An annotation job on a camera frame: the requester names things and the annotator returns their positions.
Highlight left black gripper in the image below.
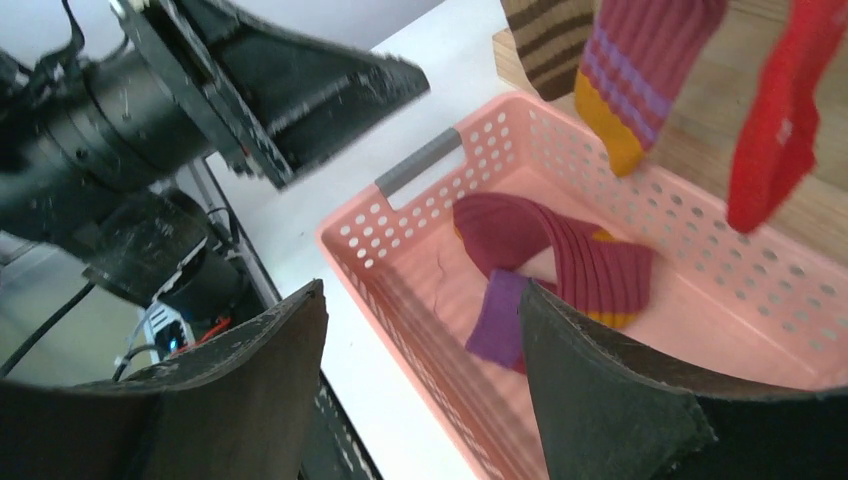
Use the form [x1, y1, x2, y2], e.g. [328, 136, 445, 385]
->
[110, 1, 430, 189]

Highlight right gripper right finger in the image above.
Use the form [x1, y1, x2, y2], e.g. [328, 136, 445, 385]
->
[518, 282, 847, 479]

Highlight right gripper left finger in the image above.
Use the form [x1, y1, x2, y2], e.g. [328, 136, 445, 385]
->
[1, 280, 328, 479]

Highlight maroon yellow purple sock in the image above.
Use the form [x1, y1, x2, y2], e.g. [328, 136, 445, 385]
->
[453, 193, 654, 373]

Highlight pink perforated plastic basket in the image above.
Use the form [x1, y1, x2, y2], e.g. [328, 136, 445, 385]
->
[317, 92, 847, 479]

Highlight maroon purple striped sock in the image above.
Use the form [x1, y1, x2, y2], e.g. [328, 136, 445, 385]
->
[575, 0, 728, 177]

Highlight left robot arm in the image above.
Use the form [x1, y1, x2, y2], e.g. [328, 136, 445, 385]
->
[1, 1, 429, 321]

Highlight brown white striped sock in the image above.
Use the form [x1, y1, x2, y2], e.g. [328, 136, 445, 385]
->
[501, 0, 597, 101]

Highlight red sock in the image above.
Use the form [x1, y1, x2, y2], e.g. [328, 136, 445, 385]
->
[726, 0, 847, 234]

